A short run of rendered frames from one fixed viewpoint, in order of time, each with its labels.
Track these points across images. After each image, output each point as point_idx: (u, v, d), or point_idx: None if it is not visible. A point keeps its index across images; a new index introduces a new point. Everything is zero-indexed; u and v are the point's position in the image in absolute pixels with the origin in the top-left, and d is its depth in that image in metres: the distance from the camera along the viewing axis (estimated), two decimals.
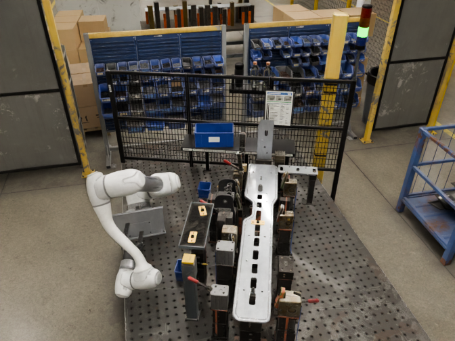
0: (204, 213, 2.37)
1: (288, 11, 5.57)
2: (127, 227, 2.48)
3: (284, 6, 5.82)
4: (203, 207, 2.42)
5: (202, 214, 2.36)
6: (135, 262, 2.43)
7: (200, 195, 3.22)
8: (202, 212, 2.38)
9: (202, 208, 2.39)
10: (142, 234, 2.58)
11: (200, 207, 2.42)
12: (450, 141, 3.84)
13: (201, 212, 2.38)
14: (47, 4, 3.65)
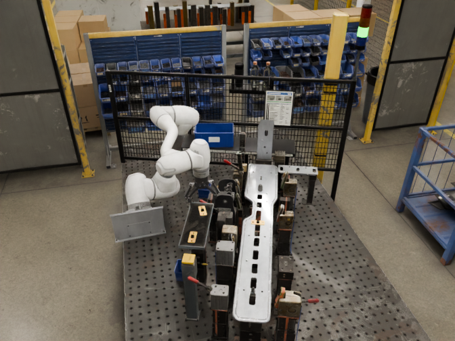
0: (204, 213, 2.37)
1: (288, 11, 5.57)
2: (189, 201, 2.35)
3: (284, 6, 5.82)
4: (203, 207, 2.42)
5: (202, 215, 2.36)
6: None
7: (200, 195, 3.22)
8: (202, 212, 2.38)
9: (202, 208, 2.39)
10: None
11: (200, 207, 2.42)
12: (450, 141, 3.84)
13: (201, 212, 2.38)
14: (47, 4, 3.65)
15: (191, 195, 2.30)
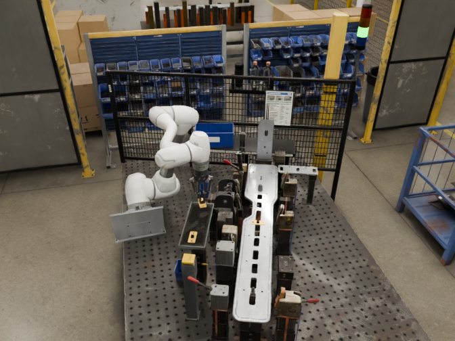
0: (204, 206, 2.34)
1: (288, 11, 5.57)
2: (199, 197, 2.35)
3: (284, 6, 5.82)
4: (202, 199, 2.38)
5: (201, 207, 2.33)
6: None
7: None
8: (202, 205, 2.35)
9: (202, 201, 2.36)
10: None
11: (199, 199, 2.39)
12: (450, 141, 3.84)
13: (200, 204, 2.35)
14: (47, 4, 3.65)
15: (199, 189, 2.29)
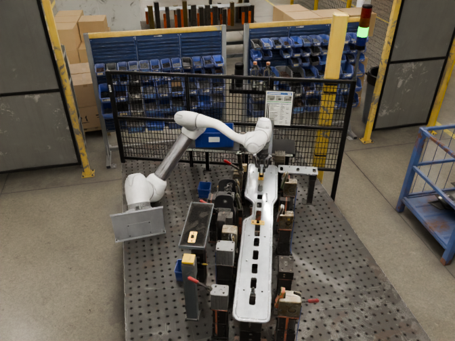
0: (261, 178, 2.89)
1: (288, 11, 5.57)
2: (259, 171, 2.91)
3: (284, 6, 5.82)
4: (262, 174, 2.94)
5: (259, 179, 2.89)
6: None
7: (200, 195, 3.22)
8: (261, 178, 2.90)
9: (261, 174, 2.92)
10: None
11: (259, 173, 2.95)
12: (450, 141, 3.84)
13: (259, 177, 2.91)
14: (47, 4, 3.65)
15: (259, 165, 2.85)
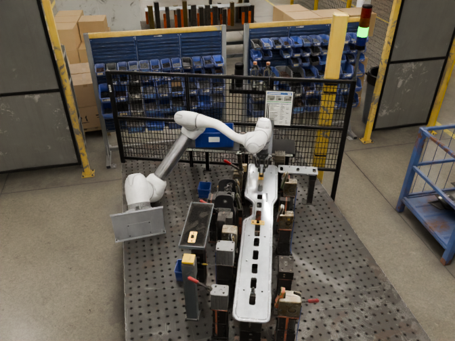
0: (261, 178, 2.90)
1: (288, 11, 5.57)
2: (258, 171, 2.92)
3: (284, 6, 5.82)
4: (262, 174, 2.95)
5: (259, 179, 2.90)
6: None
7: (200, 195, 3.22)
8: (261, 177, 2.91)
9: (261, 174, 2.93)
10: None
11: (259, 173, 2.96)
12: (450, 141, 3.84)
13: (259, 177, 2.92)
14: (47, 4, 3.65)
15: (259, 165, 2.86)
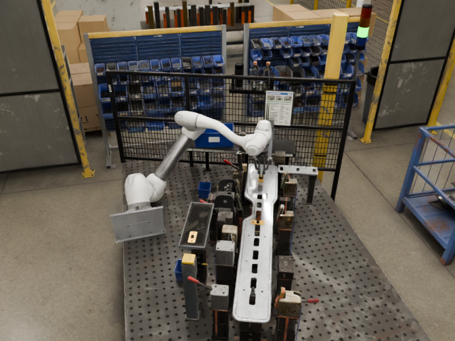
0: (261, 180, 2.90)
1: (288, 11, 5.57)
2: (258, 173, 2.92)
3: (284, 6, 5.82)
4: (262, 176, 2.95)
5: (259, 181, 2.90)
6: None
7: (200, 195, 3.22)
8: (260, 180, 2.91)
9: (261, 176, 2.93)
10: None
11: (259, 175, 2.96)
12: (450, 141, 3.84)
13: (259, 179, 2.92)
14: (47, 4, 3.65)
15: (259, 167, 2.86)
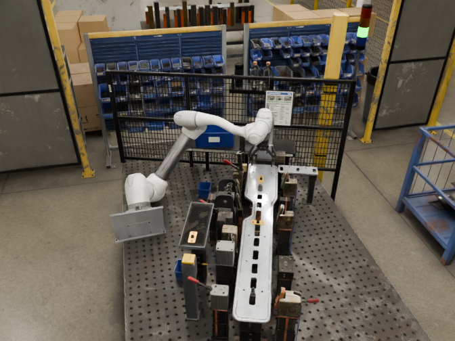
0: (261, 181, 2.91)
1: (288, 11, 5.57)
2: (251, 160, 2.86)
3: (284, 6, 5.82)
4: (262, 176, 2.95)
5: (259, 182, 2.90)
6: None
7: (200, 195, 3.22)
8: (260, 180, 2.92)
9: (261, 177, 2.93)
10: None
11: (259, 176, 2.96)
12: (450, 141, 3.84)
13: (259, 180, 2.92)
14: (47, 4, 3.65)
15: (253, 154, 2.81)
